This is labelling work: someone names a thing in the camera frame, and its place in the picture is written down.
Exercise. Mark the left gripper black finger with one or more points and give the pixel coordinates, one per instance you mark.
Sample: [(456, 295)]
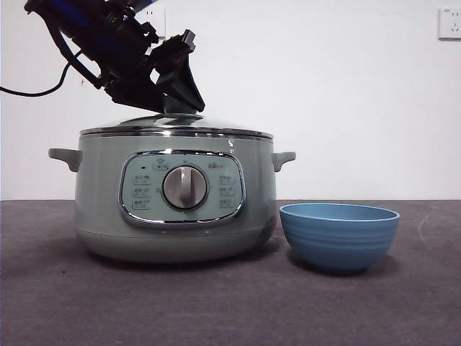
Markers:
[(138, 92), (185, 84)]

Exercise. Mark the glass lid with green knob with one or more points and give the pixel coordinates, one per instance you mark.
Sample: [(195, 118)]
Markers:
[(180, 123)]

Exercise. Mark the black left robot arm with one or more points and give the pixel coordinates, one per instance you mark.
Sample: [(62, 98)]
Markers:
[(108, 36)]

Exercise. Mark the pale green electric steamer pot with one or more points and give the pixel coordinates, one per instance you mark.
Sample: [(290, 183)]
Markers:
[(101, 202)]

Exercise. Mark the blue ribbed bowl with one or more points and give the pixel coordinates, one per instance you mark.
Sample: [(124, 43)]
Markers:
[(338, 241)]

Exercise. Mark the white wall socket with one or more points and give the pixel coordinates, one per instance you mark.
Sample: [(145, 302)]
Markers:
[(450, 24), (158, 19)]

